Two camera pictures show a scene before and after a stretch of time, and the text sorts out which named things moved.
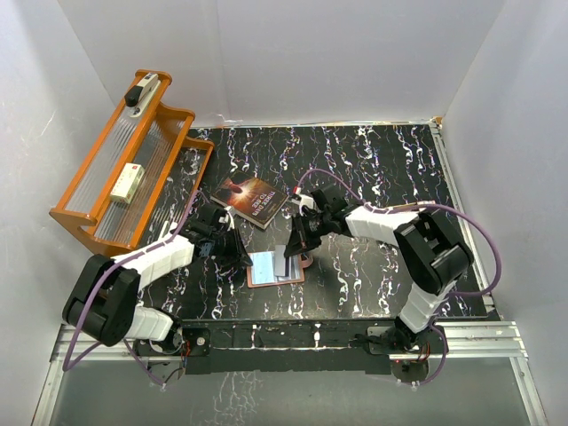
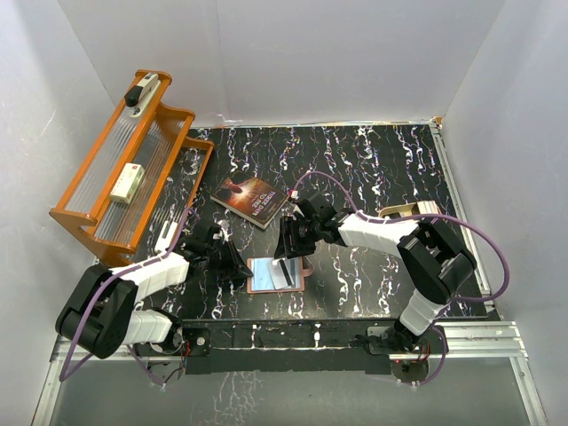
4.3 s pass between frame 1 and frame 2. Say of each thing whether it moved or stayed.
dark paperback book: stayed
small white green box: stayed
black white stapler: stayed
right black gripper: moved
